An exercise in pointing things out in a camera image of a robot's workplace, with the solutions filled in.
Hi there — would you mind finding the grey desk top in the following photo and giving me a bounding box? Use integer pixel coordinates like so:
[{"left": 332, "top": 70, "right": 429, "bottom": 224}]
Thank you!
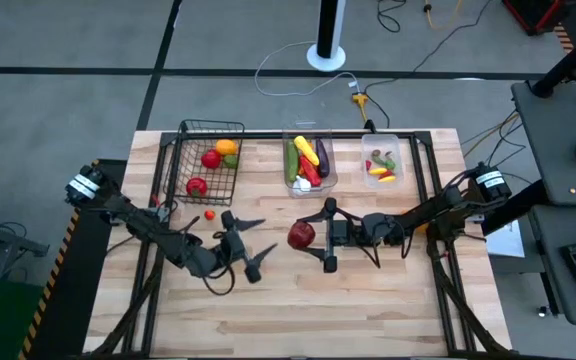
[{"left": 510, "top": 79, "right": 576, "bottom": 207}]

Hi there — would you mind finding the white floor cable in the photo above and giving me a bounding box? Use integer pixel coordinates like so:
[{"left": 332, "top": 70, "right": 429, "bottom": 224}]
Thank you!
[{"left": 253, "top": 40, "right": 361, "bottom": 98}]

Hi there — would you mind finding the white paper sheet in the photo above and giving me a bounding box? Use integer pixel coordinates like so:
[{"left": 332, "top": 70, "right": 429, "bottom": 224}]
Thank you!
[{"left": 485, "top": 219, "right": 526, "bottom": 259}]

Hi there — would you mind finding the long black floor cable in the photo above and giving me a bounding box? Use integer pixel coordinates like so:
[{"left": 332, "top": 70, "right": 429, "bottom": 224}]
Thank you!
[{"left": 362, "top": 0, "right": 493, "bottom": 96}]

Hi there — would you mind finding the black wire basket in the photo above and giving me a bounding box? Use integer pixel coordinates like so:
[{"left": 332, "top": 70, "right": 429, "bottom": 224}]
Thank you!
[{"left": 163, "top": 119, "right": 246, "bottom": 207}]

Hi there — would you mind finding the red bell pepper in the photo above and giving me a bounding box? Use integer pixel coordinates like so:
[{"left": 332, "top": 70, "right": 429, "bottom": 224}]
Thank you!
[{"left": 200, "top": 149, "right": 222, "bottom": 170}]

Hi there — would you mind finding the orange citrus fruit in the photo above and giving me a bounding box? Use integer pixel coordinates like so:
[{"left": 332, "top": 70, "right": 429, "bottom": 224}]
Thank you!
[{"left": 215, "top": 138, "right": 239, "bottom": 157}]

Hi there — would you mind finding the yellow power plug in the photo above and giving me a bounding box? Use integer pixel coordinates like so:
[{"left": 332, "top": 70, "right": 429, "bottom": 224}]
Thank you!
[{"left": 351, "top": 91, "right": 370, "bottom": 122}]

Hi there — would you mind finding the long red pepper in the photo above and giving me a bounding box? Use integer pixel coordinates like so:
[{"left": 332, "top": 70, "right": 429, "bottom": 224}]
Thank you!
[{"left": 299, "top": 155, "right": 323, "bottom": 188}]

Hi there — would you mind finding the clear plastic tall bin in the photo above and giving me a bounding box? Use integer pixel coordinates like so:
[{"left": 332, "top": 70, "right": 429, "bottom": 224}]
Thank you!
[{"left": 281, "top": 118, "right": 339, "bottom": 200}]

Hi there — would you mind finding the yellow corn cob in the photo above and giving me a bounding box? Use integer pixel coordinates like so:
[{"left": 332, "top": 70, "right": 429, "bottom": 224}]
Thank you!
[{"left": 293, "top": 135, "right": 321, "bottom": 167}]

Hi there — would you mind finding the dark red apple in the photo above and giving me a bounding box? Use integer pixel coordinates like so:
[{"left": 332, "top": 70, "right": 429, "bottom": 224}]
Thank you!
[{"left": 287, "top": 220, "right": 317, "bottom": 250}]

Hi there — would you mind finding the black aluminium table frame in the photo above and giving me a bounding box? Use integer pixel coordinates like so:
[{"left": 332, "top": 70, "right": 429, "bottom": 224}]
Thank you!
[{"left": 82, "top": 128, "right": 514, "bottom": 359}]

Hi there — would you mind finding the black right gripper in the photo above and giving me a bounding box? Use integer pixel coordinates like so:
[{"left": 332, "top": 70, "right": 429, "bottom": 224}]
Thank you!
[{"left": 297, "top": 197, "right": 392, "bottom": 274}]

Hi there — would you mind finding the red tomato green stem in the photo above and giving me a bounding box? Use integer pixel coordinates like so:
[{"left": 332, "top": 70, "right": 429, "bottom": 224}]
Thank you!
[{"left": 185, "top": 176, "right": 209, "bottom": 198}]

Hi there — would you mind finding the green cucumber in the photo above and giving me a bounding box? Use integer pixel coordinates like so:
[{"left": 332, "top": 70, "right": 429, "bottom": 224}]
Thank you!
[{"left": 285, "top": 140, "right": 300, "bottom": 184}]

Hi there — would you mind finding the grey metal stand leg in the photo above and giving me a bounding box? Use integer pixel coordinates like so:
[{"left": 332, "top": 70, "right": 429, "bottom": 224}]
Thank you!
[{"left": 0, "top": 199, "right": 52, "bottom": 259}]

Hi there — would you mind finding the black hazard-striped platform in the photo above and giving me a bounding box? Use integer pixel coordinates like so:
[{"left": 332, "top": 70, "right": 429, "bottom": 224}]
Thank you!
[{"left": 16, "top": 158, "right": 129, "bottom": 360}]

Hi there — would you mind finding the yellow floor cable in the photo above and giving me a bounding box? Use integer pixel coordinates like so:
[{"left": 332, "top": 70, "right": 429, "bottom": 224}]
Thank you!
[{"left": 421, "top": 0, "right": 465, "bottom": 30}]

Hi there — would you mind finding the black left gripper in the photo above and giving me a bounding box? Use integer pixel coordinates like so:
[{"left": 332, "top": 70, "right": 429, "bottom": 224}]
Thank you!
[{"left": 210, "top": 210, "right": 279, "bottom": 285}]

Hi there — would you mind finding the black white pole stand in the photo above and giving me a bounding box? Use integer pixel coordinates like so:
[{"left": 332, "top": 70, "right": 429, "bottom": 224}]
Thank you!
[{"left": 305, "top": 0, "right": 348, "bottom": 73}]

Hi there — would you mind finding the grey keyboard desk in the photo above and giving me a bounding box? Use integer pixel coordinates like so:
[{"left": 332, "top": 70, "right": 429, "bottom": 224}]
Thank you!
[{"left": 527, "top": 204, "right": 576, "bottom": 326}]

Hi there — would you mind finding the purple eggplant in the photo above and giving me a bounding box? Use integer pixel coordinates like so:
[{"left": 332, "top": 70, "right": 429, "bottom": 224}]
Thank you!
[{"left": 316, "top": 138, "right": 331, "bottom": 179}]

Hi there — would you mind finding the translucent low plastic container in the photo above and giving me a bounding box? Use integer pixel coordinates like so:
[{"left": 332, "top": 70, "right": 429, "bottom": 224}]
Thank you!
[{"left": 360, "top": 133, "right": 403, "bottom": 190}]

